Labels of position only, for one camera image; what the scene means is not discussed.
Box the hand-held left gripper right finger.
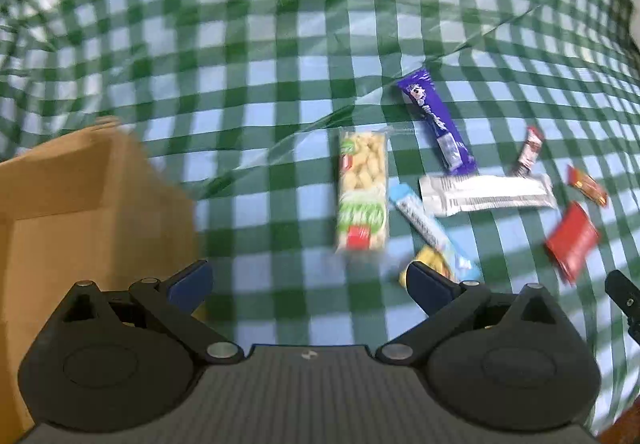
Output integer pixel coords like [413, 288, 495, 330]
[375, 261, 563, 365]

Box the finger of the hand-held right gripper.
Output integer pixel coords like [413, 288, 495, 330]
[605, 269, 640, 345]

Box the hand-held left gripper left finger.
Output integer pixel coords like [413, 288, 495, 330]
[60, 260, 245, 365]

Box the yellow snack packet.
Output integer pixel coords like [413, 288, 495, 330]
[398, 246, 453, 287]

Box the light blue snack packet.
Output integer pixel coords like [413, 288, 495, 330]
[389, 184, 481, 282]

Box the silver foil packet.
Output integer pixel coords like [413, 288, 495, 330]
[419, 172, 557, 217]

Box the orange red snack packet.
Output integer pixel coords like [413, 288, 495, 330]
[566, 165, 609, 208]

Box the clear green peanut packet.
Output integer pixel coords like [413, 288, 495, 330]
[334, 126, 396, 257]

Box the brown cardboard box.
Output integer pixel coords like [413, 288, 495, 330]
[0, 116, 201, 444]

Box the purple snack bar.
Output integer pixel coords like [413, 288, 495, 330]
[397, 68, 478, 176]

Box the small brown red candy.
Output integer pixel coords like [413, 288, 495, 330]
[510, 126, 545, 177]

